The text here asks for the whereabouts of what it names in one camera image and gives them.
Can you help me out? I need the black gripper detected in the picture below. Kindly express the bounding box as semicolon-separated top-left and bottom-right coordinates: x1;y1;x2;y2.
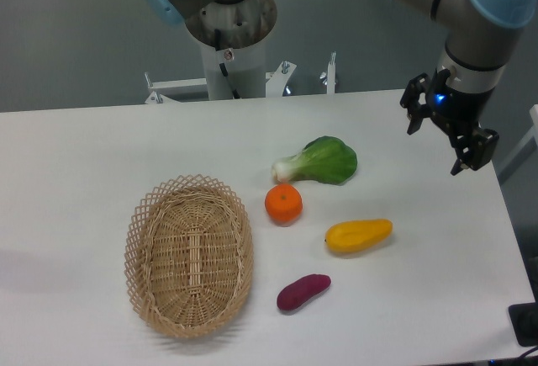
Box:
400;69;499;176

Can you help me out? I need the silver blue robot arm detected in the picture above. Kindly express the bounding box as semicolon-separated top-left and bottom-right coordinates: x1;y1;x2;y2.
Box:
146;0;537;173

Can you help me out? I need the yellow mango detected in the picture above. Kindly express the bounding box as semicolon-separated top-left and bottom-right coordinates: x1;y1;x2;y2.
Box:
324;219;393;254

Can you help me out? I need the green bok choy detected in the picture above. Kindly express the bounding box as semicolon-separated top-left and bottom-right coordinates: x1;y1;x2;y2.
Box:
271;135;358;185

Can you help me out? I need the orange tangerine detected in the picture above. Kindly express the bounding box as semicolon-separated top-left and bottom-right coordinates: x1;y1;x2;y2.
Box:
264;183;303;225

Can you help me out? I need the black device at table edge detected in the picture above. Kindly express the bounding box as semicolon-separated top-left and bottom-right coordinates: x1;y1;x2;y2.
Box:
508;302;537;347

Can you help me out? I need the purple sweet potato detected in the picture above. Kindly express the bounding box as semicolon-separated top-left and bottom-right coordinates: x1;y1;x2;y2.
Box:
277;273;332;311

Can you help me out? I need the oval wicker basket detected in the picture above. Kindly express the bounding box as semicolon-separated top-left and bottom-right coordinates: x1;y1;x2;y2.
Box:
124;174;254;339

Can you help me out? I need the white frame at right edge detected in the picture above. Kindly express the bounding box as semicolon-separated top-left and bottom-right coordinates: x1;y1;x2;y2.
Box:
497;104;537;185

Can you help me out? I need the white pedestal base frame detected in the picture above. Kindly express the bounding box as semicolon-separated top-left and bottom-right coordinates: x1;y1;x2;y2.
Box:
144;50;340;104

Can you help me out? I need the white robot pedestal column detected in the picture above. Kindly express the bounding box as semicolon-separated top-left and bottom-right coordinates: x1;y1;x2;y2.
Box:
186;0;277;76

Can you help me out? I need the black cable on pedestal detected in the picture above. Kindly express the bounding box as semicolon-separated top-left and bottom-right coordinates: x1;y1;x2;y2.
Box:
213;29;243;100

